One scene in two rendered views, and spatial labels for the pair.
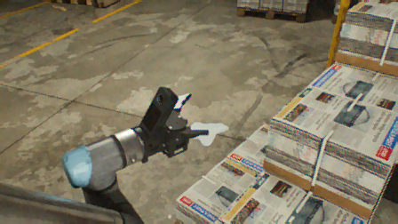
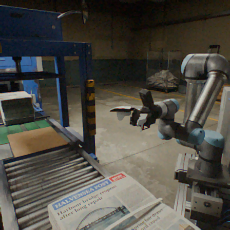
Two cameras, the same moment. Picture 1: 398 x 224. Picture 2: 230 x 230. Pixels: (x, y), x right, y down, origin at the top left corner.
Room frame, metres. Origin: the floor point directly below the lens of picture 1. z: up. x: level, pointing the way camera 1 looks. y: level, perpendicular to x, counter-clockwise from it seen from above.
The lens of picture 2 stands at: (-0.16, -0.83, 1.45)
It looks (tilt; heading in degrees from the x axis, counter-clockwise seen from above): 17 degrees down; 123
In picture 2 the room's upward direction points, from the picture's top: straight up
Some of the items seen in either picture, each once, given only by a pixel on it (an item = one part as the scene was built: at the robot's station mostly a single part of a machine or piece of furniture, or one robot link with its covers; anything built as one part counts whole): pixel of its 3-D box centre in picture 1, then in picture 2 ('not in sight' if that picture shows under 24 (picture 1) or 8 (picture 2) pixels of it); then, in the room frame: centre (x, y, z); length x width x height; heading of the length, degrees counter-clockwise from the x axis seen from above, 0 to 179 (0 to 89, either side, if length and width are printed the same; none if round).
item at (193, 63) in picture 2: not in sight; (193, 103); (-0.38, 0.28, 1.19); 0.15 x 0.12 x 0.55; 165
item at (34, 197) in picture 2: not in sight; (60, 188); (-0.89, -0.29, 0.77); 0.47 x 0.05 x 0.05; 69
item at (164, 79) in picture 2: not in sight; (163, 71); (-3.14, 7.22, 0.85); 1.21 x 0.83 x 1.71; 159
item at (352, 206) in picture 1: (328, 164); not in sight; (0.89, -0.47, 0.86); 0.38 x 0.29 x 0.04; 51
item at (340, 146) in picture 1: (333, 146); not in sight; (0.89, -0.47, 0.95); 0.38 x 0.29 x 0.23; 51
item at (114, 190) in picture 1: (106, 200); not in sight; (0.49, 0.20, 1.12); 0.11 x 0.08 x 0.11; 37
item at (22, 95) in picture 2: not in sight; (15, 107); (-2.18, 0.22, 0.93); 0.38 x 0.30 x 0.26; 159
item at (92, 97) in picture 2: not in sight; (91, 108); (-1.16, 0.28, 1.05); 0.05 x 0.05 x 0.45; 69
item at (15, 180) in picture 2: not in sight; (50, 171); (-1.07, -0.22, 0.77); 0.47 x 0.05 x 0.05; 69
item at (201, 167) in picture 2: not in sight; (209, 163); (-0.25, 0.25, 0.87); 0.15 x 0.15 x 0.10
